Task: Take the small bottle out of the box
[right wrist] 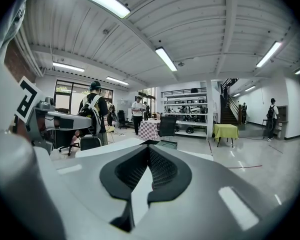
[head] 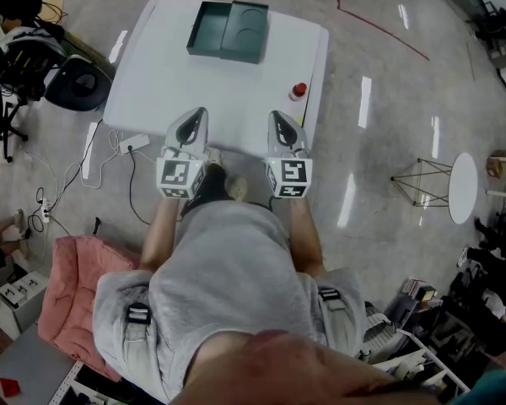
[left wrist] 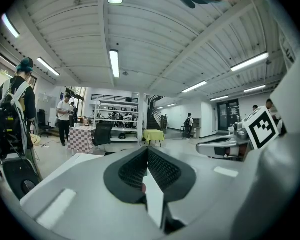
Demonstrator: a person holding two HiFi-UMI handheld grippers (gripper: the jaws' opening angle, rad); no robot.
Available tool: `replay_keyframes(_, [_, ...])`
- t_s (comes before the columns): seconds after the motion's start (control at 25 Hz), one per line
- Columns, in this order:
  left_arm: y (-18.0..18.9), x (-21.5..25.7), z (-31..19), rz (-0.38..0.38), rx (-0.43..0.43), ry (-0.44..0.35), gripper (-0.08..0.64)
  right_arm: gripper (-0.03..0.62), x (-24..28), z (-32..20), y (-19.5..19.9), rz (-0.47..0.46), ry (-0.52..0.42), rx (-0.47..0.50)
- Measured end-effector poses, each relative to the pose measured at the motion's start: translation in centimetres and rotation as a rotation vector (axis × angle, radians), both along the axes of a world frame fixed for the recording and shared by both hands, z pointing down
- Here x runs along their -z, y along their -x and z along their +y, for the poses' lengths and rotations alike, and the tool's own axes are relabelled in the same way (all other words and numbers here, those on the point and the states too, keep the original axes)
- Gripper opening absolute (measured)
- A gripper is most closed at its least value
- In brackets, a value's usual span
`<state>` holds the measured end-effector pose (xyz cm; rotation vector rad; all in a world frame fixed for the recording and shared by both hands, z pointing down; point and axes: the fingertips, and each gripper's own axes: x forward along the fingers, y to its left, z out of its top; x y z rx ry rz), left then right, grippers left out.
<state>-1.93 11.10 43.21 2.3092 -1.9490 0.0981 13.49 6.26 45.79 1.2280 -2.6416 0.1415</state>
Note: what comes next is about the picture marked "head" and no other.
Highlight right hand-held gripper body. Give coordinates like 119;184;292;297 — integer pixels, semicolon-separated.
264;148;314;199

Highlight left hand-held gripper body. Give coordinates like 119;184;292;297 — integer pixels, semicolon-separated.
155;146;209;201

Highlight small red-capped bottle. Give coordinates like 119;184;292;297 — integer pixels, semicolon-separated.
288;82;309;102

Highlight dark green box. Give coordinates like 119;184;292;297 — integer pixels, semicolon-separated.
186;0;270;65

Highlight person's right forearm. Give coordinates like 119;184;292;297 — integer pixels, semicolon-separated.
288;196;326;278

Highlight person's left forearm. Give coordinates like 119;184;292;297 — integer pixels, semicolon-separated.
139;196;182;274

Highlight white three-drawer cabinet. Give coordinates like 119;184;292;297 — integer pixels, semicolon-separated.
0;270;50;341

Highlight long white power strip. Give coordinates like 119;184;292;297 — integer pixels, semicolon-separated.
118;132;151;155

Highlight person's black trousers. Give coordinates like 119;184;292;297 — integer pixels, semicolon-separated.
180;162;237;217

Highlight person's right beige shoe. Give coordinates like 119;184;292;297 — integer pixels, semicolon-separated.
227;176;249;203

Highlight person's grey shirt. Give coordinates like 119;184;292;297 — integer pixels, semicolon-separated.
91;200;369;404

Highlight black white backpack unit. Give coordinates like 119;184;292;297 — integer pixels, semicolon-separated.
45;55;113;112

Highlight pink cushion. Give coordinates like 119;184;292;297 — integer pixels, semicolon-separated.
37;235;143;382

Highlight small stack of books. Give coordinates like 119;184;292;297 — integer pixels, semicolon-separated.
402;277;438;303

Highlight round white side table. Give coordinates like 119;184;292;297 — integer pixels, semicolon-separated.
390;152;479;226

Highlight black office chair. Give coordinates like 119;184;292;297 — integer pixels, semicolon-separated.
0;86;29;164

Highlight round yellow table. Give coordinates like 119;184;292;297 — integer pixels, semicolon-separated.
37;0;68;25

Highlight white ribbed container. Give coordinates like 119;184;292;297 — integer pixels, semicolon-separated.
363;301;396;356

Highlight wooden stool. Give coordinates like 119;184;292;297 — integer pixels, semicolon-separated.
487;149;506;180

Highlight person's face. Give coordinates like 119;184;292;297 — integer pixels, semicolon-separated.
180;329;444;405

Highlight white metal shelf rack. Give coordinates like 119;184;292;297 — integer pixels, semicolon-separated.
362;327;473;405
48;360;85;405

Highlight grey worktop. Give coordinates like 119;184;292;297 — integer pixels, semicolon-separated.
0;322;77;405

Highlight red pyramid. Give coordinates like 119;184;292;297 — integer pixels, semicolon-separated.
0;376;21;397

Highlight black cable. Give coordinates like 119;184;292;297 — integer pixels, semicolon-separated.
128;144;152;226

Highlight grey strap with black buckle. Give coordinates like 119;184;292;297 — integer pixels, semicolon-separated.
125;301;153;341
317;287;347;311

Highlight black backpack with cables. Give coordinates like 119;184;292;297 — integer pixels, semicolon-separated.
0;27;67;100

